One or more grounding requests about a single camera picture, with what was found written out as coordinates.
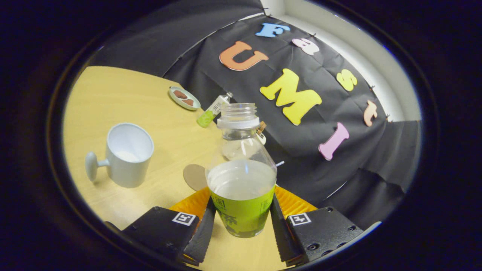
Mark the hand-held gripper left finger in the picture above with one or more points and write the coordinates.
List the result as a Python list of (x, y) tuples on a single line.
[(201, 237)]

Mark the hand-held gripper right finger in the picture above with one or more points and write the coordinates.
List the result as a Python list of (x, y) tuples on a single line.
[(280, 233)]

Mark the clear juice bottle green label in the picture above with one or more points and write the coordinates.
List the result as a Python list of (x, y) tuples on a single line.
[(241, 210)]

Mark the brown round coaster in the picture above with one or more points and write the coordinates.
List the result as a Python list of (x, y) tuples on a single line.
[(194, 177)]

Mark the white cup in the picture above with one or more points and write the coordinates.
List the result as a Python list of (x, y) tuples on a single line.
[(124, 169)]

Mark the small green drink bottle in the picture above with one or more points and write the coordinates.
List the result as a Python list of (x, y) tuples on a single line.
[(211, 113)]

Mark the white toaster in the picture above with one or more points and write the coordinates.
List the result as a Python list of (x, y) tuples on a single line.
[(262, 138)]

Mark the bread slice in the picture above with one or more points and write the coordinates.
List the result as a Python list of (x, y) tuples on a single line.
[(261, 127)]

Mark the brown food piece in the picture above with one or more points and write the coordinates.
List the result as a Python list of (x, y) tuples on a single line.
[(188, 102), (180, 94)]

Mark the pale green plate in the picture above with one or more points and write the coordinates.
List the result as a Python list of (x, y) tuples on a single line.
[(177, 101)]

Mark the wooden table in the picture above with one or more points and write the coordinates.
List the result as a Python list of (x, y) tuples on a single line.
[(150, 98)]

